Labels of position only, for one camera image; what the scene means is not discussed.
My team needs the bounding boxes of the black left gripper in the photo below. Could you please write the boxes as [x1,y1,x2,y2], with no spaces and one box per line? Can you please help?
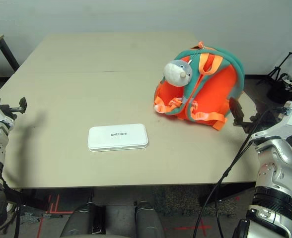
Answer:
[0,97,28,117]

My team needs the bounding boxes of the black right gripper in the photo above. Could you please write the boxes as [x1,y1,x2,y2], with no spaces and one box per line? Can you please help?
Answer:
[229,98,263,134]

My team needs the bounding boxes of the orange and teal backpack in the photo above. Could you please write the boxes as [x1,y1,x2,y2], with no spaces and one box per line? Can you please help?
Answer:
[153,41,246,131]

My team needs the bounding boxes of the grey white plush toy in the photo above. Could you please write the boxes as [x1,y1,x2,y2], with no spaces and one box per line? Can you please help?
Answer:
[163,59,194,87]

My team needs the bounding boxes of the white Unitree box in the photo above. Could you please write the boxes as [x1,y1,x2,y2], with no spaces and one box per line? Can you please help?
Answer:
[87,123,149,152]

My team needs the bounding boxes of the black storage bin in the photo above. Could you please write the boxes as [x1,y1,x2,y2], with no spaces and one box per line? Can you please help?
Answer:
[266,73,292,104]

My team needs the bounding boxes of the black tripod stand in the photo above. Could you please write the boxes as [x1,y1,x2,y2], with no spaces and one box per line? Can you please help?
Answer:
[256,46,292,86]

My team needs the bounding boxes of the red floor tape lines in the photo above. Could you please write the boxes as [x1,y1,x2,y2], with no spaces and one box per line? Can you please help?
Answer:
[35,194,62,238]

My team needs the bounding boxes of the red floor tape cross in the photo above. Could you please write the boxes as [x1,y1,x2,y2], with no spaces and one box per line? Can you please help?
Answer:
[173,218,211,235]

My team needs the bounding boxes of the dark grey left robot leg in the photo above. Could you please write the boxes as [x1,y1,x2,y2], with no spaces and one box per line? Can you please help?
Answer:
[61,202,104,238]

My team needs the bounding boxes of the dark grey robot leg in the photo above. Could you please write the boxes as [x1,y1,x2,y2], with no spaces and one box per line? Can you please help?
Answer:
[135,199,165,238]
[61,202,104,238]

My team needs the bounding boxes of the dark grey right robot leg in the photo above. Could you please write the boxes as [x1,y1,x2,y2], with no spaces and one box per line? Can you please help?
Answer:
[135,199,165,238]

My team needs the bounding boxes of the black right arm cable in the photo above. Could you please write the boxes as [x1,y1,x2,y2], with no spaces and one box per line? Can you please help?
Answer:
[193,108,286,238]

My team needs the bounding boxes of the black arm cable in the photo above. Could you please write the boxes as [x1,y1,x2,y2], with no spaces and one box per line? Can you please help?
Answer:
[13,205,22,238]
[193,108,286,238]

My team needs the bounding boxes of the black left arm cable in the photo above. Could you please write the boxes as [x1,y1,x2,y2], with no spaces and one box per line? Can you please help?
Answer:
[13,205,22,238]

